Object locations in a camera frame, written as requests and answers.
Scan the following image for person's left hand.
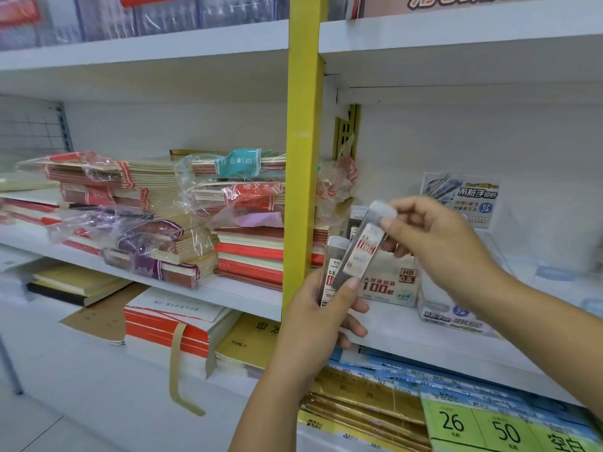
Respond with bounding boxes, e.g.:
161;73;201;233
275;267;371;391

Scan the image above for person's right hand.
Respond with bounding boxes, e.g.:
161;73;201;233
379;196;500;302

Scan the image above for white lead display box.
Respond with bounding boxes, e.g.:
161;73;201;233
357;249;420;308

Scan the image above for rows of lead cases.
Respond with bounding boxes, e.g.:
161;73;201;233
348;205;373;240

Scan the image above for person's right forearm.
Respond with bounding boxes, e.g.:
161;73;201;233
470;267;603;419

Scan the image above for clear display of green purple tubes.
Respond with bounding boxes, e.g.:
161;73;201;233
416;170;514;337

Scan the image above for clear box with blue label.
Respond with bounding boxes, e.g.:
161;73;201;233
508;202;603;321

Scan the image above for yellow notebook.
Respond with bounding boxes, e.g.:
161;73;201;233
214;313;280;380

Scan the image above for stack of gold paper packs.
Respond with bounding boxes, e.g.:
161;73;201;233
296;367;432;452

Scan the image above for stack of blue paper packs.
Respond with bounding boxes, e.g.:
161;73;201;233
327;345;603;429

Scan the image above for red-spine notebook stack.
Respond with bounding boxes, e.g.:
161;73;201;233
210;225;340;293

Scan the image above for pink paper sheet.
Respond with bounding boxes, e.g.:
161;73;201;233
235;211;285;229

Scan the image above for crumpled plastic-wrapped notebook pack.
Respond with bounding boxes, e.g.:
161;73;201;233
315;134;359;227

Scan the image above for wrapped purple-band notebook stack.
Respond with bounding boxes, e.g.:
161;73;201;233
49;207;219;290

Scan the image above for red white receipt book bundle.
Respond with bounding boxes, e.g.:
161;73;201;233
123;286;244;368

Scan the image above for wrapped red-band notebook pack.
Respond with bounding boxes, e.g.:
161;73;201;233
181;179;286;217

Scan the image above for wrapped teal-band notebook pack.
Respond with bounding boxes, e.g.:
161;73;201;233
175;148;287;180

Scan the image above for brown kraft folder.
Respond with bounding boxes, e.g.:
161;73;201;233
58;282;149;347

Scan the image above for wrapped red-band notebook stack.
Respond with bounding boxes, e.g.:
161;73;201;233
16;151;182;212

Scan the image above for tan notebooks with black spine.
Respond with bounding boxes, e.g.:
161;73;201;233
26;263;133;308

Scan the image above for orange pink sign board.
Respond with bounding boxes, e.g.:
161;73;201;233
362;0;566;18

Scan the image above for grey metal rack leg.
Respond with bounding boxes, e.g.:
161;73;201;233
0;333;24;396

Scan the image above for flat red white book stack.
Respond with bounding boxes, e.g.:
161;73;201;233
0;171;67;227

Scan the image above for clear pen packs red label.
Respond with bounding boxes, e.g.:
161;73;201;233
0;0;291;52

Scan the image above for beige paper strap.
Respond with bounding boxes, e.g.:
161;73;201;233
168;321;217;417

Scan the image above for yellow slotted bracket rail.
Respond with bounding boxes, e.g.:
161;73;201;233
332;104;361;161

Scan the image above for yellow shelf post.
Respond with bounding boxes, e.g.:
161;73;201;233
281;0;329;321

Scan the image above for grey wire grid panel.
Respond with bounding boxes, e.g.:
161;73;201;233
0;96;74;156

